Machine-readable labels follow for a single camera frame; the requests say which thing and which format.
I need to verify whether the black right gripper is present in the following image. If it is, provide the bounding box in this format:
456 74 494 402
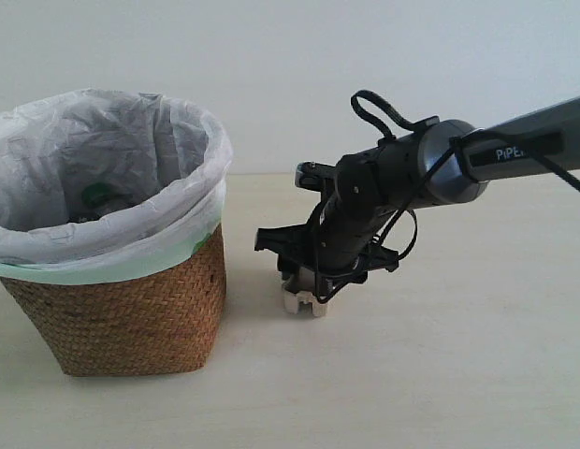
254 186 399 304

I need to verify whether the brown pulp cardboard tray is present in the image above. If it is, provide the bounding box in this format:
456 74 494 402
282 268 328 318

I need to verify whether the clear bottle green label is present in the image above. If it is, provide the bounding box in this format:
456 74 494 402
69 182 135 224

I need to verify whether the woven wicker trash basket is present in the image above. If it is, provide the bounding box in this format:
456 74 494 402
0 227 226 377

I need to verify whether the white plastic bin liner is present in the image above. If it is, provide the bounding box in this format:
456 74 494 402
0 89 233 285

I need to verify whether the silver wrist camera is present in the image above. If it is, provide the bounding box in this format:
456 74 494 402
294 161 336 193

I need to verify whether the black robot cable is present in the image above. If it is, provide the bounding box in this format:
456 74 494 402
312 89 580 303

